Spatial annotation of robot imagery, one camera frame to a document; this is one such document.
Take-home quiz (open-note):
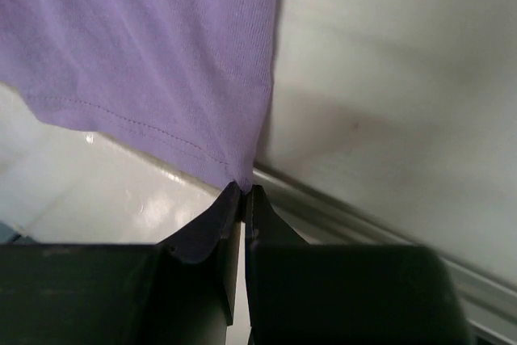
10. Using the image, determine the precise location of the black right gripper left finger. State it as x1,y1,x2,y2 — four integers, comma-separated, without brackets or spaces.
1,183,241,344

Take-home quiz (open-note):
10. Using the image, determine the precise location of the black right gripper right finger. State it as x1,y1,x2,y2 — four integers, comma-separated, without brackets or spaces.
245,186,473,344

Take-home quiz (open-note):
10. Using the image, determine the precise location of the purple t shirt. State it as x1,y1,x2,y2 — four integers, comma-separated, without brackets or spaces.
1,0,278,191

